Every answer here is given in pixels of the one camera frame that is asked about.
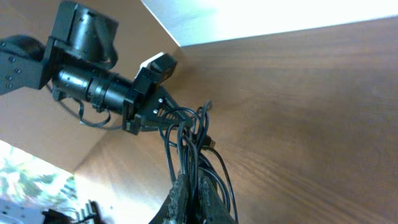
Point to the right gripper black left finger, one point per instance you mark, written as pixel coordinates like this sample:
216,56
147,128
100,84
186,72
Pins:
174,208

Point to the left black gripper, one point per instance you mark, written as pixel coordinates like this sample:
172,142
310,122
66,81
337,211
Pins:
145,109

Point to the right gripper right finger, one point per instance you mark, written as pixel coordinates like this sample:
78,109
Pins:
211,207

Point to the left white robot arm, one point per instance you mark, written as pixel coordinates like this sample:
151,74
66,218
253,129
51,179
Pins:
78,60

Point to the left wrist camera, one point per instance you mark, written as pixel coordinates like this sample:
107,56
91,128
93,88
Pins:
158,68

